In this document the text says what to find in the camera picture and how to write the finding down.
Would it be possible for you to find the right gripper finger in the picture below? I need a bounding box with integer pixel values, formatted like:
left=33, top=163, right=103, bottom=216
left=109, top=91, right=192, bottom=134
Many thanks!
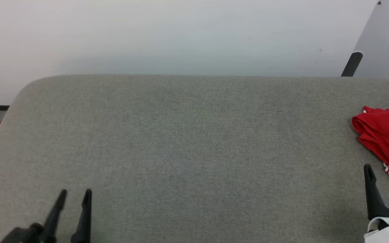
left=364, top=164, right=389, bottom=221

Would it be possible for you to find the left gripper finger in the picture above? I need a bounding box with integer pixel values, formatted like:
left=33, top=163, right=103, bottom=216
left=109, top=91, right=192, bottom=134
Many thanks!
left=43, top=189, right=68, bottom=243
left=71, top=189, right=93, bottom=243

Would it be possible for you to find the red white sports garment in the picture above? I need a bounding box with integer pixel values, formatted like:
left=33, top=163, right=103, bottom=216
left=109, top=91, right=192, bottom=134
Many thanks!
left=352, top=106, right=389, bottom=179

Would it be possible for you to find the light grey door panel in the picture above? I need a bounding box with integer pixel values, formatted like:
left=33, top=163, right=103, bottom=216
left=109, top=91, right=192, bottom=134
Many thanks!
left=352, top=0, right=389, bottom=81

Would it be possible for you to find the dark grey bar handle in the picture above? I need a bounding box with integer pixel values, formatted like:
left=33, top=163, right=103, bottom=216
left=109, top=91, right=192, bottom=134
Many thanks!
left=341, top=51, right=363, bottom=77

